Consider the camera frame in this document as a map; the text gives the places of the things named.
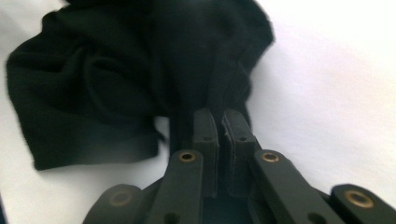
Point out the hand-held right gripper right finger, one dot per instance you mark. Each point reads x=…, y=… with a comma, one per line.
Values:
x=239, y=133

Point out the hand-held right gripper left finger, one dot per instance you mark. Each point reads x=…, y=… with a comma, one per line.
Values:
x=207, y=130

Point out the black t-shirt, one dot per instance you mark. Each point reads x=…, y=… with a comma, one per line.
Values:
x=109, y=77

